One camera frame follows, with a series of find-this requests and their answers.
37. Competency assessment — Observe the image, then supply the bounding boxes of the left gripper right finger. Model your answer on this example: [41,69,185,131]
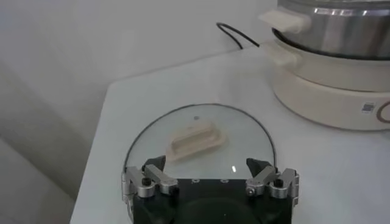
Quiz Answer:
[245,157,300,201]

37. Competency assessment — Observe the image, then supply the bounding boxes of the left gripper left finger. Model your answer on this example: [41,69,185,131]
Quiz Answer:
[121,155,180,201]

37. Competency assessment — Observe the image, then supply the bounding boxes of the round glass pot lid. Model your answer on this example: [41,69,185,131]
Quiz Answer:
[123,103,277,180]

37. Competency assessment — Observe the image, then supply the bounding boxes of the stainless steel steamer basket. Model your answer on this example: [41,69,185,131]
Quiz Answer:
[258,0,390,61]

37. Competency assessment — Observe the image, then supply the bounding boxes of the cream white electric cooker base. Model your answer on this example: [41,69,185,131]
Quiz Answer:
[264,39,390,131]

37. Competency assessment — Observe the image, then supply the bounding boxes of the black cooker power cord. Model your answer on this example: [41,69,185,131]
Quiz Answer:
[216,22,260,50]

